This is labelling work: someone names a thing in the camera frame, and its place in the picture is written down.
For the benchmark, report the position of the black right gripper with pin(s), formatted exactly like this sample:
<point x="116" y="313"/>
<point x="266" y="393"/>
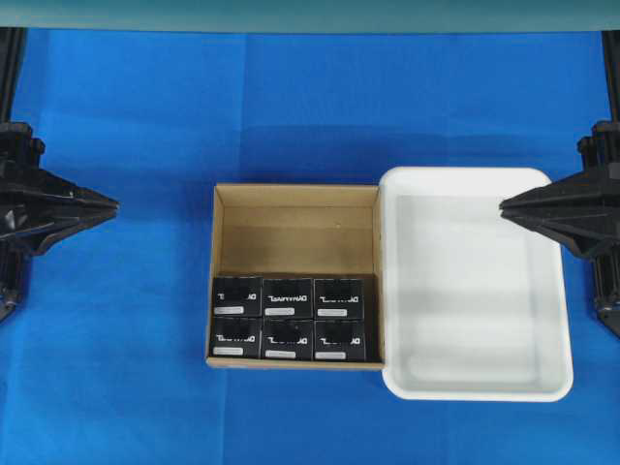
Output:
<point x="600" y="159"/>

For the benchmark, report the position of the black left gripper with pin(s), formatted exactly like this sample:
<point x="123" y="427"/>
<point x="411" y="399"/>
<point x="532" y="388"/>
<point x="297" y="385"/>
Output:
<point x="31" y="196"/>

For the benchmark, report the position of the black dynamixel box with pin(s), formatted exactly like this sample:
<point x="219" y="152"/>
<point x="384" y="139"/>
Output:
<point x="235" y="337"/>
<point x="287" y="339"/>
<point x="345" y="299"/>
<point x="288" y="298"/>
<point x="237" y="296"/>
<point x="344" y="340"/>

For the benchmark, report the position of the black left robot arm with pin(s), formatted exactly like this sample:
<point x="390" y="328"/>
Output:
<point x="16" y="263"/>

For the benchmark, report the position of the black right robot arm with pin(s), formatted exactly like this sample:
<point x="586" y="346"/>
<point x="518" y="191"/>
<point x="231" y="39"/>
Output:
<point x="581" y="211"/>

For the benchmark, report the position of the open brown cardboard box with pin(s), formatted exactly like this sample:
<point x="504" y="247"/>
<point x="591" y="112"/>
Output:
<point x="296" y="231"/>

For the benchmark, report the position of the white plastic tray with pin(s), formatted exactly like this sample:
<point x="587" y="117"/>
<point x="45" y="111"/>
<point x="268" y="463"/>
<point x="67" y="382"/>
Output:
<point x="474" y="307"/>

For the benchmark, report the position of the blue table cloth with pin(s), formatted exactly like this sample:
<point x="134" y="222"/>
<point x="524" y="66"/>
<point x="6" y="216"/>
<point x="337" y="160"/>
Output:
<point x="103" y="363"/>

